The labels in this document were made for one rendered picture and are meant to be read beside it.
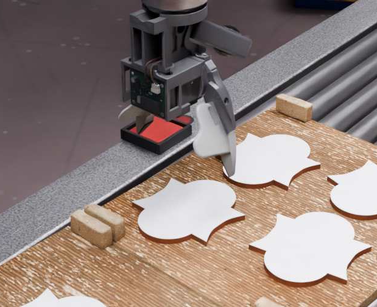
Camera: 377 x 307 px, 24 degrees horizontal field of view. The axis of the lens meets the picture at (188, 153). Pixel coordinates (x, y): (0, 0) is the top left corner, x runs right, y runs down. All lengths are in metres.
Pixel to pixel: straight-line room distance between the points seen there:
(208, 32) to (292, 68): 0.56
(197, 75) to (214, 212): 0.21
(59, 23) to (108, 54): 0.41
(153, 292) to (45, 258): 0.14
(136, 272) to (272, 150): 0.31
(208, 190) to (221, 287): 0.18
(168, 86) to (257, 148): 0.32
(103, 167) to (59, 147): 1.85
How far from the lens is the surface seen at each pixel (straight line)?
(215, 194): 1.14
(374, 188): 1.18
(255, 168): 1.20
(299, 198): 1.16
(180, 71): 0.96
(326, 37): 1.67
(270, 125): 1.32
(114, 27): 4.00
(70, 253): 1.07
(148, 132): 1.31
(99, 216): 1.08
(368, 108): 1.45
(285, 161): 1.22
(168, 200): 1.13
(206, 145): 0.99
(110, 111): 3.31
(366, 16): 1.77
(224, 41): 1.02
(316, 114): 1.41
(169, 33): 0.95
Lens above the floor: 1.59
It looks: 32 degrees down
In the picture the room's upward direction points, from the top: straight up
